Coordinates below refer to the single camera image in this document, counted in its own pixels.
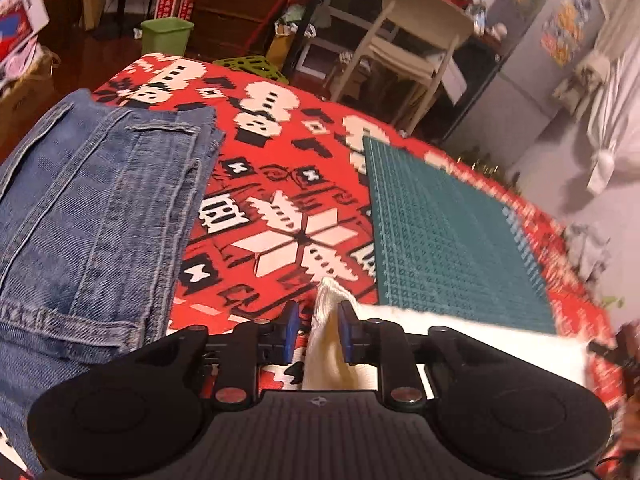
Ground grey refrigerator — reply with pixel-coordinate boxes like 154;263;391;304
442;0;608;161

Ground red patterned blanket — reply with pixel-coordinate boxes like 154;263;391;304
0;55;626;480

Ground green cutting mat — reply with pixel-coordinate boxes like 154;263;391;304
362;136;558;335

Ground wooden drawer cabinet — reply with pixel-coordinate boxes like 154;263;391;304
187;0;296;61

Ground printed white cardboard box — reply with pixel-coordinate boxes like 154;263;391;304
0;0;51;78

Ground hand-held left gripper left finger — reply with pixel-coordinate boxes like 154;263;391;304
127;300;302;412

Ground lime green perforated crate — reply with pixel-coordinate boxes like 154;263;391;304
215;54;291;83

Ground red printed box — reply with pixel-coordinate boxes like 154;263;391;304
156;0;198;21

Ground black frame desk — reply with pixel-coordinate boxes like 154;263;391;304
280;0;506;146

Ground beige plastic chair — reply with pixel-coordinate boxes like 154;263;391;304
330;0;476;131

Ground colourful fridge magnets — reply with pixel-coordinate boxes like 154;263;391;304
540;0;596;66

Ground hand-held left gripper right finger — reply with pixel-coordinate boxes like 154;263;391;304
337;300;507;412

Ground cream knit vest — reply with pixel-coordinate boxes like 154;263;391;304
302;276;591;396

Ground beige hanging garment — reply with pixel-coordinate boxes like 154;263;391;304
552;52;611;111

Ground white knotted curtain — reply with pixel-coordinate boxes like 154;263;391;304
585;25;640;196

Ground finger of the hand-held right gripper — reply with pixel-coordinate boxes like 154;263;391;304
588;326;640;367

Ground green waste bin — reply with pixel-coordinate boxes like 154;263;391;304
141;16;195;58

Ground blue denim jeans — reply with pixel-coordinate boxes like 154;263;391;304
0;89;226;471

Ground white flat box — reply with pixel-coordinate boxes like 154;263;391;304
441;59;469;105

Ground green tinsel garland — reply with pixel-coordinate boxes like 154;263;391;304
457;152;526;196

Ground brown cardboard carton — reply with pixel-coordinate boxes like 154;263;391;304
0;45;61;146

